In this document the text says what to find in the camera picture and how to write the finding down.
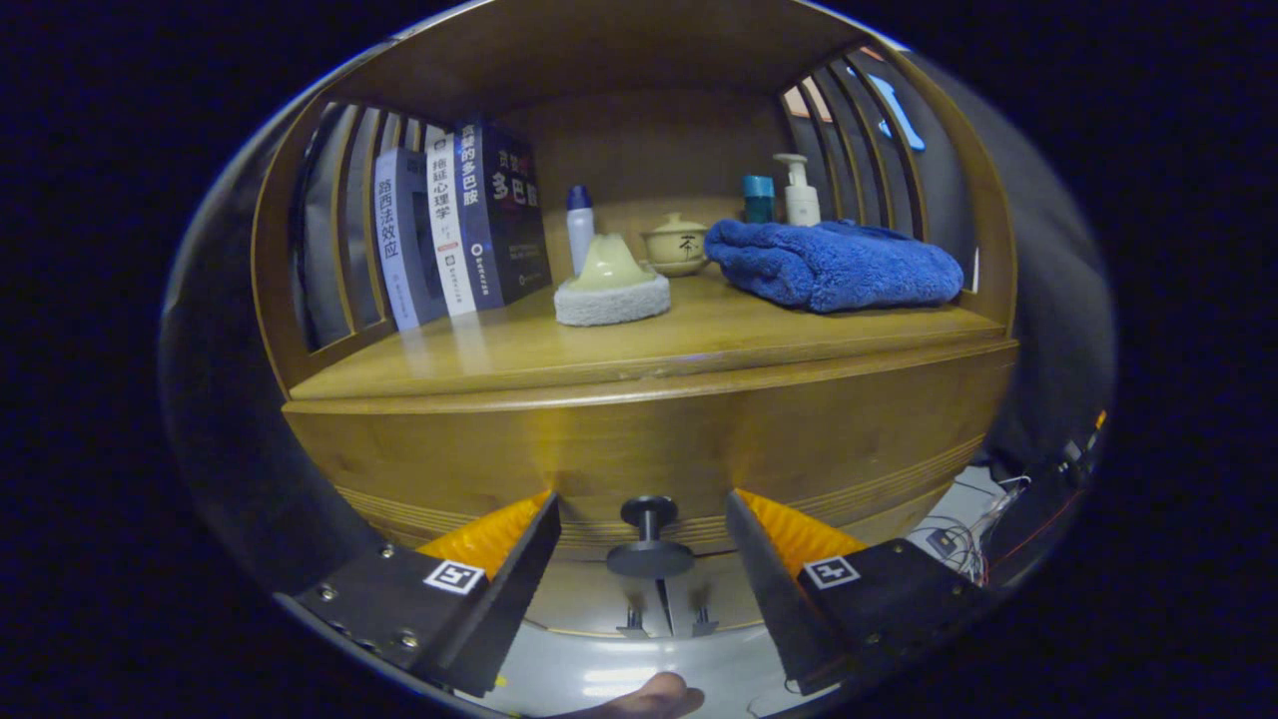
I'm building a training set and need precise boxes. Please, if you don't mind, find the light blue book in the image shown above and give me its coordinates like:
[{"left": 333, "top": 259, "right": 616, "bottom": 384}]
[{"left": 373, "top": 148, "right": 448, "bottom": 333}]

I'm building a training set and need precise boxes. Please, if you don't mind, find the dark blue book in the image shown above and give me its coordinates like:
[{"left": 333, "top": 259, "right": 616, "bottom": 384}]
[{"left": 453, "top": 120, "right": 553, "bottom": 311}]

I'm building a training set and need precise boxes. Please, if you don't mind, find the beige lidded tea cup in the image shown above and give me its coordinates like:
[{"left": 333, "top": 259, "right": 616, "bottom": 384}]
[{"left": 640, "top": 212, "right": 712, "bottom": 278}]

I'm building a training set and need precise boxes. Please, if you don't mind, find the black equipment with orange tip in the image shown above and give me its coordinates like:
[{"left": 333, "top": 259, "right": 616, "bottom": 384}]
[{"left": 983, "top": 409, "right": 1109, "bottom": 590}]

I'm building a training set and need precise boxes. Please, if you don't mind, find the white pump bottle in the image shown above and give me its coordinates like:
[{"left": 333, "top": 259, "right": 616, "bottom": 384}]
[{"left": 773, "top": 153, "right": 822, "bottom": 227}]

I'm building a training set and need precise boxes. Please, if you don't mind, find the wooden drawer with black knob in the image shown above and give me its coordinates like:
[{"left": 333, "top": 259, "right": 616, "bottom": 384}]
[{"left": 283, "top": 340, "right": 1019, "bottom": 580}]

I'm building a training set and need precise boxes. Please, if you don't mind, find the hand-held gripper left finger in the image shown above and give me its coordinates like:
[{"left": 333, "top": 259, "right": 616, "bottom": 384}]
[{"left": 275, "top": 489, "right": 562, "bottom": 698}]

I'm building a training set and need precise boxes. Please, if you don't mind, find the wooden countertop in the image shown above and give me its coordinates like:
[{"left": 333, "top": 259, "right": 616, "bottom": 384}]
[{"left": 288, "top": 265, "right": 1009, "bottom": 415}]

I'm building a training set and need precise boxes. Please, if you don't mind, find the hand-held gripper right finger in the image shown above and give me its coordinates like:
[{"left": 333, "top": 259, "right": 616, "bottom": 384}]
[{"left": 725, "top": 487, "right": 994, "bottom": 695}]

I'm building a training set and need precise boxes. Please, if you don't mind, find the wooden cabinet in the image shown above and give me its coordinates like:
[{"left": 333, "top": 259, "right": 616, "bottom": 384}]
[{"left": 250, "top": 0, "right": 1019, "bottom": 640}]

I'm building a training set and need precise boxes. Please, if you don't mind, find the green handled white scrub pad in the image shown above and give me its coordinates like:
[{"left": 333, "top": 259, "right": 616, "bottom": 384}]
[{"left": 554, "top": 233, "right": 672, "bottom": 328}]

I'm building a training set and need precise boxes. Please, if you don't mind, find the tangle of thin cables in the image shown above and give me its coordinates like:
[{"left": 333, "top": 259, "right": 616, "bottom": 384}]
[{"left": 914, "top": 469, "right": 1029, "bottom": 590}]

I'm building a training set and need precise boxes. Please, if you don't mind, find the white bottle with blue cap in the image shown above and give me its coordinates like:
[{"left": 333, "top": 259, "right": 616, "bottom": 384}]
[{"left": 566, "top": 185, "right": 596, "bottom": 281}]

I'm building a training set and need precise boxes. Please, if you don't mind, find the blue folded towel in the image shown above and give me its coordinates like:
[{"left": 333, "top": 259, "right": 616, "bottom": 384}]
[{"left": 704, "top": 219, "right": 966, "bottom": 315}]

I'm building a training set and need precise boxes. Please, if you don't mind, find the white book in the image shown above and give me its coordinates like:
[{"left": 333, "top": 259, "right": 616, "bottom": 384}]
[{"left": 425, "top": 135, "right": 480, "bottom": 319}]

